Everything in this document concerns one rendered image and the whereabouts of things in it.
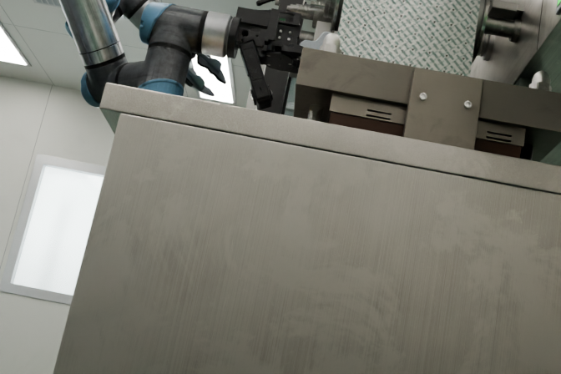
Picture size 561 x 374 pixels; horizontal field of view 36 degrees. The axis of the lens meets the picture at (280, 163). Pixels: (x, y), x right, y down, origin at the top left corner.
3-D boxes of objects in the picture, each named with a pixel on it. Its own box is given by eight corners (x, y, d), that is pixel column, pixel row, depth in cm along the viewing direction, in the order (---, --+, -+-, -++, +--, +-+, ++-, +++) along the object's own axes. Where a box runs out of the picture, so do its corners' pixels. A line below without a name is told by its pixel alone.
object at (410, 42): (324, 104, 146) (342, 7, 152) (461, 130, 145) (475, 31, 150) (324, 103, 146) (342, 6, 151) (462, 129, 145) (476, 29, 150)
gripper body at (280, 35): (305, 13, 147) (235, 1, 147) (295, 59, 144) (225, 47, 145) (304, 32, 154) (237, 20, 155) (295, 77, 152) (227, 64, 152)
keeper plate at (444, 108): (401, 143, 124) (412, 73, 127) (471, 155, 123) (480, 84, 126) (403, 138, 121) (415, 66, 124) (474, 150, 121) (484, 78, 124)
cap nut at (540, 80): (523, 100, 131) (527, 73, 132) (548, 104, 131) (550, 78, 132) (530, 92, 128) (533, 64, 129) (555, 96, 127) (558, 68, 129)
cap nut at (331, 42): (315, 63, 133) (320, 36, 134) (339, 67, 132) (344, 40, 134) (316, 53, 129) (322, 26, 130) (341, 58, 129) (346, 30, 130)
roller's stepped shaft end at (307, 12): (285, 17, 186) (288, 4, 187) (312, 22, 186) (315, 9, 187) (285, 11, 183) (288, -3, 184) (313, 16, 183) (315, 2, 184)
